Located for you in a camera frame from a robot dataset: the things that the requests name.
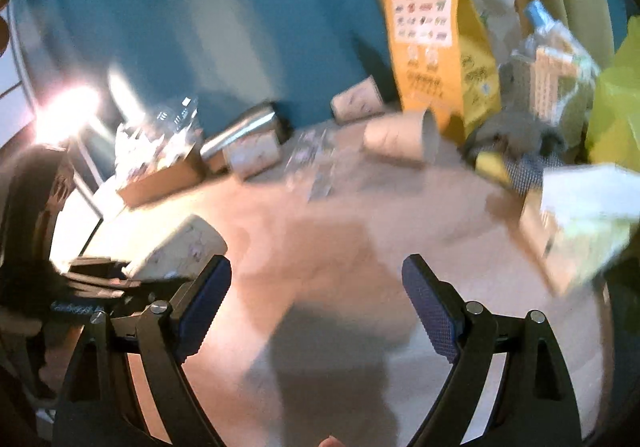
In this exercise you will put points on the clear bag of toys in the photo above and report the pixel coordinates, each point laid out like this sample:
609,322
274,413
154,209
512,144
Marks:
157,141

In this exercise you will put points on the yellow sponge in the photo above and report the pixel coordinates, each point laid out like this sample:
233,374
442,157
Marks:
490,165

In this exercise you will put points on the teal curtain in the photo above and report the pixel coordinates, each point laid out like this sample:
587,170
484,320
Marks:
143,55

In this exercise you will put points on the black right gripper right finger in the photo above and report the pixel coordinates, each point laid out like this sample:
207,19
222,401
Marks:
535,403

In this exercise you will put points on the white desk lamp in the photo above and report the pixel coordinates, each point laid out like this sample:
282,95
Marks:
82,117

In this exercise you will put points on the yellow paper bag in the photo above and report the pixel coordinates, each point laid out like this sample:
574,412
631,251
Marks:
443,62

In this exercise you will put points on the paper cup near yellow bag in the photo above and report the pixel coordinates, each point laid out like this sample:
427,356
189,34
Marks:
409,136

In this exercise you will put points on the patterned brown paper cup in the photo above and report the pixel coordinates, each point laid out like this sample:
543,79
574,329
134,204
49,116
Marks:
182,255

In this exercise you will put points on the stainless steel tumbler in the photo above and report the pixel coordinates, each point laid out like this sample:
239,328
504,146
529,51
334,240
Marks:
264,117

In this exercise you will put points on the cardboard box tray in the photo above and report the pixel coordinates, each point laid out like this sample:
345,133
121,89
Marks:
185,173

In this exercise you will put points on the paper cup at back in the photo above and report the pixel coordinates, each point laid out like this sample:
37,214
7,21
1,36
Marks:
360,101

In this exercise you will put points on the yellow plastic shopping bag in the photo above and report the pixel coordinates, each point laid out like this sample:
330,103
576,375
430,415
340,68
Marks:
613,130

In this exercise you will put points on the grey cloth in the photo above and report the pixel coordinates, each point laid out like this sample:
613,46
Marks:
528,145

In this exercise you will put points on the clear patterned plastic cup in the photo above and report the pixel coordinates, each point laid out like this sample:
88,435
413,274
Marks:
310,167

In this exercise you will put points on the white mesh basket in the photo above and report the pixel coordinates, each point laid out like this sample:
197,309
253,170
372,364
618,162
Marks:
554,75

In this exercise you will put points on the paper cup beside steel tumbler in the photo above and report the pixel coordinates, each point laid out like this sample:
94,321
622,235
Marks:
252,154

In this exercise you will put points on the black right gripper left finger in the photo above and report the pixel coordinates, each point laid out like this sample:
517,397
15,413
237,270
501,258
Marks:
98,404

